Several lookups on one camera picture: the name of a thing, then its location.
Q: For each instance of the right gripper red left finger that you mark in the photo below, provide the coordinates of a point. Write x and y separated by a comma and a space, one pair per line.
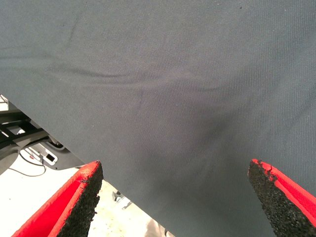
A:
61, 209

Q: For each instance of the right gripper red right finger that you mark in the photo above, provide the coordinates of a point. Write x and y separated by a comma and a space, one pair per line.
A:
284, 202

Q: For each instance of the dark grey base panel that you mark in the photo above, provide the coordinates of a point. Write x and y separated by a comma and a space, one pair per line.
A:
66, 159

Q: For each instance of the small metal caster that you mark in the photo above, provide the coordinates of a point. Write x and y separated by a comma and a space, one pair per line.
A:
116, 195

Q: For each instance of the white socket plate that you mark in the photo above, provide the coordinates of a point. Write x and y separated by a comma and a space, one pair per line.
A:
37, 149

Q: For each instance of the grey curved base foot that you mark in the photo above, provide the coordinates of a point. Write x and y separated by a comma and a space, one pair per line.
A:
6, 160

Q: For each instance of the dark grey table cloth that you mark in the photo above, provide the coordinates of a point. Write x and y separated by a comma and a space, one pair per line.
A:
172, 74

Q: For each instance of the black metal frame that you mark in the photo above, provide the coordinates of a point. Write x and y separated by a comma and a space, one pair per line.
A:
29, 127

